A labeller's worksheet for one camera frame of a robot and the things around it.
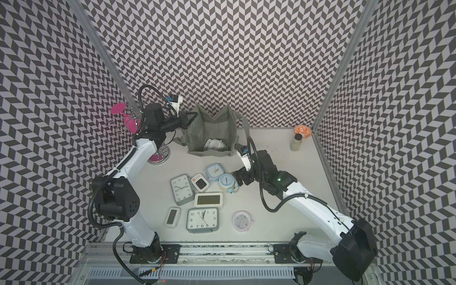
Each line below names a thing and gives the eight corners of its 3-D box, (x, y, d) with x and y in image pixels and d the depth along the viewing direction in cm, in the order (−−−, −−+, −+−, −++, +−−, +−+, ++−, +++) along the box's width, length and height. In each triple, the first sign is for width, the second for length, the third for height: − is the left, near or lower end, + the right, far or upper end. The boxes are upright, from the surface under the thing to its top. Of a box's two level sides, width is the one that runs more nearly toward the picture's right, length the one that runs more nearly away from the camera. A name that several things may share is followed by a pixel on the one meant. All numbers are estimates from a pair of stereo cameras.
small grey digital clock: (165, 227, 81) (163, 226, 79) (170, 208, 86) (168, 206, 84) (177, 227, 81) (175, 226, 79) (181, 208, 86) (179, 206, 84)
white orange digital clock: (200, 192, 91) (199, 190, 88) (191, 181, 95) (190, 178, 92) (209, 185, 93) (208, 183, 91) (200, 175, 97) (199, 172, 95)
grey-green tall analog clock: (176, 206, 87) (175, 204, 85) (170, 182, 95) (169, 179, 93) (196, 198, 90) (195, 195, 87) (188, 175, 98) (187, 172, 96)
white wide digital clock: (194, 206, 85) (193, 203, 83) (196, 195, 89) (194, 192, 87) (222, 206, 86) (222, 203, 83) (223, 195, 89) (222, 192, 87)
